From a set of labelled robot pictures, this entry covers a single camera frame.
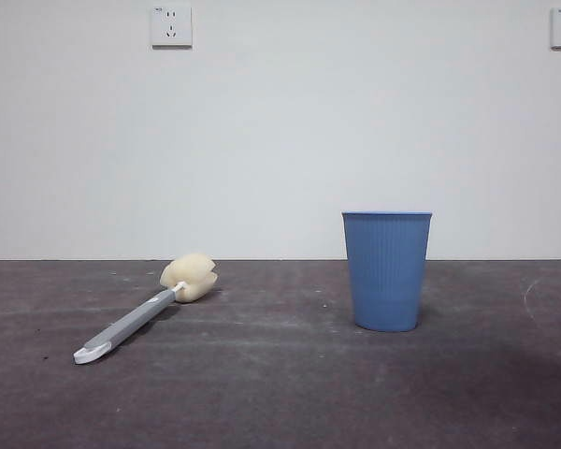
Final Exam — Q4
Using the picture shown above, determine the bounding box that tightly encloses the cup brush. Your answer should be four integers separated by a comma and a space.
72, 252, 219, 367

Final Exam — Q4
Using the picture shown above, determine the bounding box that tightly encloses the blue ribbed plastic cup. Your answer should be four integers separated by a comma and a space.
340, 210, 434, 333

